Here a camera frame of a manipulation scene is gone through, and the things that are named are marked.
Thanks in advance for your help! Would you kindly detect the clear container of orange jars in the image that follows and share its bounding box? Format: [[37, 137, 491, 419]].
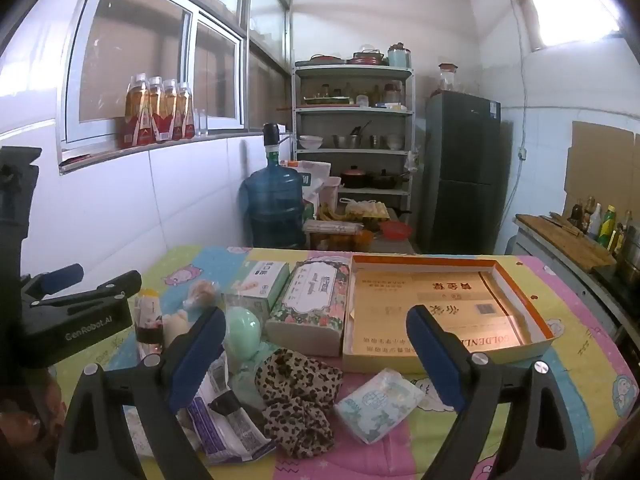
[[302, 220, 373, 251]]

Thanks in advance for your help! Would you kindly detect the red plastic basin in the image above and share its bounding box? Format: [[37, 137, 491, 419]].
[[380, 221, 415, 241]]

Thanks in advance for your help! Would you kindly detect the pack of red drink bottles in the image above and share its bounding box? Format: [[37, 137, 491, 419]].
[[119, 74, 196, 150]]

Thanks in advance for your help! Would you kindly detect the black pot with red lid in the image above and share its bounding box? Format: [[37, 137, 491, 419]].
[[341, 166, 372, 189]]

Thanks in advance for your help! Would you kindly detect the cream plush bear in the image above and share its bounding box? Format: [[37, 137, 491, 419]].
[[162, 310, 193, 348]]

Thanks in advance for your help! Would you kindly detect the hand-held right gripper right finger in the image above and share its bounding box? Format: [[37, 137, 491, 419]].
[[405, 304, 596, 480]]

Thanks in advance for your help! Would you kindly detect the green white tissue box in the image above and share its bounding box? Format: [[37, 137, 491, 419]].
[[221, 260, 292, 321]]

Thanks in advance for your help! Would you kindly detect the cardboard sheet on wall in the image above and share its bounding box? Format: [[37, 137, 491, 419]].
[[564, 121, 640, 221]]

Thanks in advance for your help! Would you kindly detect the wooden cutting board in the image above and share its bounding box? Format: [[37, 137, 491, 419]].
[[515, 213, 617, 273]]

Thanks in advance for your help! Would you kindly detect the cartoon printed blanket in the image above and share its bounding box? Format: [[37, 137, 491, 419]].
[[50, 245, 640, 480]]

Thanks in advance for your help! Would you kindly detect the leopard print cloth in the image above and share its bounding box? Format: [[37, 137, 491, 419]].
[[254, 349, 345, 461]]

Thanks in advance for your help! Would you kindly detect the purple white plastic packet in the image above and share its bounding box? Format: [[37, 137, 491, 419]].
[[187, 350, 278, 466]]

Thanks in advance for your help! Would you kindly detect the black water pump dispenser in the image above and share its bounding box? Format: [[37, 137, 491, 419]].
[[262, 122, 296, 158]]

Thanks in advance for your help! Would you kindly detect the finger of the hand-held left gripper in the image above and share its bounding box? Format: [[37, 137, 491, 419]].
[[20, 263, 85, 302], [30, 269, 144, 312]]

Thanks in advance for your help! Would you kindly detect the orange cardboard box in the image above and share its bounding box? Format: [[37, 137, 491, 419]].
[[341, 254, 560, 375]]

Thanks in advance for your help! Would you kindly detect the pale green cloth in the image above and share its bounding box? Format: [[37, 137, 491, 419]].
[[229, 360, 266, 411]]

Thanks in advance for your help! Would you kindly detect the clear bag with pink ball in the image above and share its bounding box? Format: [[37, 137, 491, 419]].
[[182, 280, 221, 311]]

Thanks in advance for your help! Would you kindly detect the row of condiment bottles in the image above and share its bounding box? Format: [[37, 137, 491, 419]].
[[569, 196, 640, 256]]

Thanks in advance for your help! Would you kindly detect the glass jar with red lid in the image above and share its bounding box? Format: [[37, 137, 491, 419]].
[[437, 62, 460, 93]]

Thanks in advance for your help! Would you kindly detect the blue water jug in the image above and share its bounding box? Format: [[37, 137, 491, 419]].
[[241, 152, 307, 250]]

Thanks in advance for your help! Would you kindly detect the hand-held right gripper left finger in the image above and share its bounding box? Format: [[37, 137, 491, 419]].
[[54, 305, 228, 480]]

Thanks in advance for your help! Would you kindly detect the steel pot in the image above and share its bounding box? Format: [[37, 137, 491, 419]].
[[617, 255, 640, 286]]

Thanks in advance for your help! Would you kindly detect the grey counter cabinet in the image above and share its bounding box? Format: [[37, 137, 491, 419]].
[[514, 214, 640, 361]]

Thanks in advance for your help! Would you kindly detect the mint green soft ball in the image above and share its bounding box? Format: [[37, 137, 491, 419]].
[[223, 306, 263, 363]]

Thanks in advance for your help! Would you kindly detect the bag of eggs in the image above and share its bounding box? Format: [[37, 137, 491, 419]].
[[345, 199, 390, 222]]

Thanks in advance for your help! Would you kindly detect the grey metal shelf rack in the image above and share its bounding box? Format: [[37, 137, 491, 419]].
[[291, 60, 416, 226]]

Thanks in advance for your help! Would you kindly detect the aluminium sliding window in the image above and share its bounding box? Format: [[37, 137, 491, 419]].
[[60, 0, 292, 161]]

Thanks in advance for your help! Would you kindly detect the small dark liquid bottle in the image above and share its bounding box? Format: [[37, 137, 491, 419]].
[[132, 287, 166, 356]]

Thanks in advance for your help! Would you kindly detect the dark refrigerator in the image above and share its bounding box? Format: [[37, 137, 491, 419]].
[[420, 91, 502, 256]]

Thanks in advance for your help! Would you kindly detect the small white tissue packet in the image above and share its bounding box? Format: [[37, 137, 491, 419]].
[[334, 367, 427, 445]]

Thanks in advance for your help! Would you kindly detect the white sack with green label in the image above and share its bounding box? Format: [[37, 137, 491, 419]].
[[280, 160, 332, 206]]

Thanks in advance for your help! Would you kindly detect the floral tissue pack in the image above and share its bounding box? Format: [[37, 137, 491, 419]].
[[264, 255, 353, 358]]

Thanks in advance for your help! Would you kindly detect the small high window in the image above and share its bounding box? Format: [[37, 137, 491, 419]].
[[520, 0, 623, 51]]

